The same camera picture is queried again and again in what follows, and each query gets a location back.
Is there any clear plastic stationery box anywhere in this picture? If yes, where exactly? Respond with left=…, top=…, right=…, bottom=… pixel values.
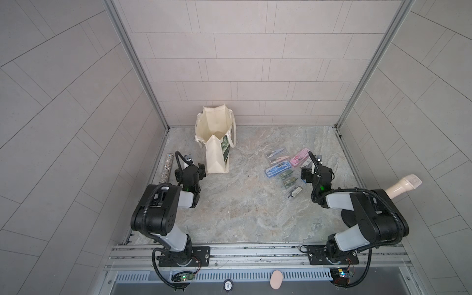
left=300, top=157, right=313, bottom=169

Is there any pink compass set case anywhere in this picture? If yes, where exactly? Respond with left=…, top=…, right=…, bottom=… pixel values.
left=290, top=147, right=310, bottom=167

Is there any clear case green label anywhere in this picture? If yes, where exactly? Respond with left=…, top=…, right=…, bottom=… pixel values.
left=279, top=169, right=294, bottom=180

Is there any clear case lilac compass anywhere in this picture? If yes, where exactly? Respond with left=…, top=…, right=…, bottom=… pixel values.
left=265, top=147, right=285, bottom=159

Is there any floral canvas tote bag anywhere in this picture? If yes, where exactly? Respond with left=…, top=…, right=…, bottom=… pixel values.
left=195, top=105, right=237, bottom=174

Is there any clear case pink compass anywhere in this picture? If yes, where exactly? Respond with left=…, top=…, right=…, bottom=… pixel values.
left=270, top=156, right=290, bottom=165

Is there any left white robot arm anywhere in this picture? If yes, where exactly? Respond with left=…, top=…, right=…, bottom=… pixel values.
left=130, top=163, right=206, bottom=265

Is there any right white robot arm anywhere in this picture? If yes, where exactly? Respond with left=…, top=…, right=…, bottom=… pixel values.
left=301, top=164, right=409, bottom=264

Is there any glittery silver tube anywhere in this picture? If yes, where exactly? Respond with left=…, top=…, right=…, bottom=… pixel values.
left=159, top=153, right=174, bottom=183

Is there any black round microphone base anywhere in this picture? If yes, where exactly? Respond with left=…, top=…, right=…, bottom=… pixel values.
left=341, top=210, right=357, bottom=227

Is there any beige microphone on stand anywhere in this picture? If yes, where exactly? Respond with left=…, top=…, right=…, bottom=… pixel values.
left=385, top=174, right=422, bottom=199

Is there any left green circuit board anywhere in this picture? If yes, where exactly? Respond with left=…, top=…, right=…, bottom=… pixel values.
left=171, top=271, right=195, bottom=283

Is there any green circuit board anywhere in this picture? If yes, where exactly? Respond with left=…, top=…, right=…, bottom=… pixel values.
left=171, top=271, right=195, bottom=283
left=329, top=268, right=353, bottom=286

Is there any right green circuit board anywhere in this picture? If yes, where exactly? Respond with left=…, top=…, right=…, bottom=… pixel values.
left=329, top=268, right=353, bottom=286

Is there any beige oval button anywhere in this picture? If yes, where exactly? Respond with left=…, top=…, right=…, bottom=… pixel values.
left=270, top=270, right=283, bottom=290

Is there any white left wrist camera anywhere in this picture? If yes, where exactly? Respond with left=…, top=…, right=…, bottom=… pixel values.
left=184, top=154, right=193, bottom=164

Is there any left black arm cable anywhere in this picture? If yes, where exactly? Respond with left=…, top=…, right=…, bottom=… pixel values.
left=141, top=150, right=192, bottom=290

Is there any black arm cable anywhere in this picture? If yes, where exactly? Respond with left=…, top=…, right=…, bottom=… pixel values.
left=308, top=150, right=410, bottom=288
left=141, top=150, right=192, bottom=290

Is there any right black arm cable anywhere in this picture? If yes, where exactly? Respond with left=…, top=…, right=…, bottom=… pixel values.
left=308, top=150, right=410, bottom=288

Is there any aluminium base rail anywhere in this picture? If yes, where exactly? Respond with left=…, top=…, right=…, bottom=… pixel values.
left=103, top=243, right=415, bottom=290

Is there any left aluminium frame post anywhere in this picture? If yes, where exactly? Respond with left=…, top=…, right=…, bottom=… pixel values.
left=103, top=0, right=170, bottom=132

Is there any aluminium corner frame post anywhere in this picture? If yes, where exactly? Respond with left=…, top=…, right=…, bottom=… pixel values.
left=335, top=0, right=415, bottom=130

